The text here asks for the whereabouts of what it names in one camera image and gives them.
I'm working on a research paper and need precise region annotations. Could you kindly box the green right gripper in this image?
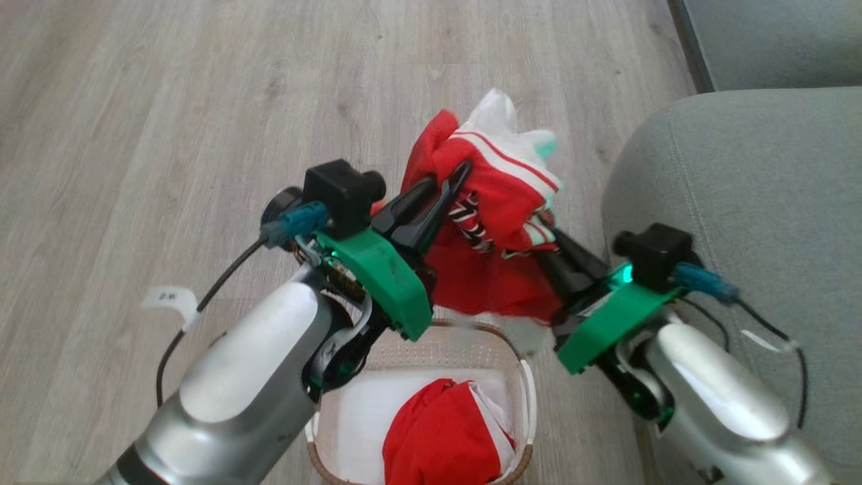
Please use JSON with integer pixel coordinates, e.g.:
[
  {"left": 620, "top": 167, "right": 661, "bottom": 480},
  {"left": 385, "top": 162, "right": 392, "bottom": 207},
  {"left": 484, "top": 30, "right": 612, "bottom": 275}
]
[{"left": 538, "top": 228, "right": 685, "bottom": 375}]

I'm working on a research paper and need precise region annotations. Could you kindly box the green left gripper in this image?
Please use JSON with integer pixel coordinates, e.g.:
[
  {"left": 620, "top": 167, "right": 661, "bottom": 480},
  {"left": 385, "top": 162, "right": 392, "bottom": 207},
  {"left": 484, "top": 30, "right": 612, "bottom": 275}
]
[{"left": 312, "top": 160, "right": 473, "bottom": 342}]

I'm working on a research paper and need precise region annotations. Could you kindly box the red white striped garment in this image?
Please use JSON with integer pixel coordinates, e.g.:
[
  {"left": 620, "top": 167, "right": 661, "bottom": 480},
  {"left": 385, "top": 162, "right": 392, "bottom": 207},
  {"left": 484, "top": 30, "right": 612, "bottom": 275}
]
[{"left": 401, "top": 88, "right": 564, "bottom": 325}]

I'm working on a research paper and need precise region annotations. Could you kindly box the plain red garment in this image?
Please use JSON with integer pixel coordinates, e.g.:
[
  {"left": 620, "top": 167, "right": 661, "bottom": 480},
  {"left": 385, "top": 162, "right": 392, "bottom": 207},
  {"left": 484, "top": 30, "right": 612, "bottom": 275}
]
[{"left": 382, "top": 378, "right": 517, "bottom": 485}]

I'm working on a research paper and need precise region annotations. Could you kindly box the white laundry basket brown rim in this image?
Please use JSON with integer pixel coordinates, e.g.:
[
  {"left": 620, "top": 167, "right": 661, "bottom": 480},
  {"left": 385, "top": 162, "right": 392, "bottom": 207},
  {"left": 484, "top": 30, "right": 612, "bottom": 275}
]
[{"left": 304, "top": 319, "right": 538, "bottom": 485}]

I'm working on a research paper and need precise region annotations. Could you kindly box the grey sofa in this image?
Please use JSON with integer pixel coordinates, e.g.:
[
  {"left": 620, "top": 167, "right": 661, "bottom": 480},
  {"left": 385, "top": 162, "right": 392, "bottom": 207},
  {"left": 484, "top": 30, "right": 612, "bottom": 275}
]
[{"left": 601, "top": 87, "right": 862, "bottom": 485}]

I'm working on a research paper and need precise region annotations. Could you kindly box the grey sofa section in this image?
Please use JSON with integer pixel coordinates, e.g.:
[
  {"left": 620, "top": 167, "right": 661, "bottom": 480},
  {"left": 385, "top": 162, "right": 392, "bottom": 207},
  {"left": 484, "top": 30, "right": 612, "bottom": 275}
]
[{"left": 667, "top": 0, "right": 862, "bottom": 94}]

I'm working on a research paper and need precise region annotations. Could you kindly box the blue left cable connector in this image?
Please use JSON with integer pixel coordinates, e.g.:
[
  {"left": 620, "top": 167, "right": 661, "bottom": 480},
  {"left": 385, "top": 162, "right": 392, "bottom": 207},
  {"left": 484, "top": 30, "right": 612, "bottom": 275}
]
[{"left": 261, "top": 201, "right": 329, "bottom": 249}]

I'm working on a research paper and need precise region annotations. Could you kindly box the blue cable connector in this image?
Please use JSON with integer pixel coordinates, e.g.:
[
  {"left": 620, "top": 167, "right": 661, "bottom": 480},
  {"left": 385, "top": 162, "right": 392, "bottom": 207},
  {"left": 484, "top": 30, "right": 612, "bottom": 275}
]
[
  {"left": 261, "top": 201, "right": 329, "bottom": 249},
  {"left": 673, "top": 262, "right": 741, "bottom": 304}
]

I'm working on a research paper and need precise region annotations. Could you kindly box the blue right cable connector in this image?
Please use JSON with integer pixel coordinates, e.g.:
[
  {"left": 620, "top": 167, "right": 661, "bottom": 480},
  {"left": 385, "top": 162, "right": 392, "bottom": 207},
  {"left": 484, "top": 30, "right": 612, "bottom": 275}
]
[{"left": 673, "top": 262, "right": 741, "bottom": 304}]

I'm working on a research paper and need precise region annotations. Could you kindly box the clear cable tape tag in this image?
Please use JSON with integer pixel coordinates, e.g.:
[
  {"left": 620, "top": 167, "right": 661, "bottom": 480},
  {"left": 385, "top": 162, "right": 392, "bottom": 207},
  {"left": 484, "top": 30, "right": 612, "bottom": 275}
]
[{"left": 740, "top": 329, "right": 799, "bottom": 353}]

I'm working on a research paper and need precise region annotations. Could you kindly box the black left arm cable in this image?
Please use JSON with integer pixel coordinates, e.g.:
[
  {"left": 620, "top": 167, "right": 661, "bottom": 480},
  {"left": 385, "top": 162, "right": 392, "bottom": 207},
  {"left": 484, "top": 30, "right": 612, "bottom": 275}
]
[{"left": 156, "top": 236, "right": 270, "bottom": 409}]

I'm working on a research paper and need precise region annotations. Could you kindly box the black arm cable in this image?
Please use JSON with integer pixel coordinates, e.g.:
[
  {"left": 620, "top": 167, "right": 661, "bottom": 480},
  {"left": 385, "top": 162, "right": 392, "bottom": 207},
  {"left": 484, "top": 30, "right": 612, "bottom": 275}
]
[
  {"left": 156, "top": 236, "right": 270, "bottom": 409},
  {"left": 687, "top": 298, "right": 808, "bottom": 429}
]

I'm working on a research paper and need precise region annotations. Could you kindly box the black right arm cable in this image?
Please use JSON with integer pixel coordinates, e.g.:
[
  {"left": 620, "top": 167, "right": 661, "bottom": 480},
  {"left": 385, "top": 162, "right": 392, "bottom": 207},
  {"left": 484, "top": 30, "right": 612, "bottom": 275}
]
[{"left": 687, "top": 298, "right": 808, "bottom": 429}]

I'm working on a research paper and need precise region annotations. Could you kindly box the white cable label tag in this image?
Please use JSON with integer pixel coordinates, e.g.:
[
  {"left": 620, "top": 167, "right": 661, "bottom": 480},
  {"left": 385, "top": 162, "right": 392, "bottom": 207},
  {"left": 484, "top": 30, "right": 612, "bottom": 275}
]
[{"left": 142, "top": 287, "right": 200, "bottom": 331}]

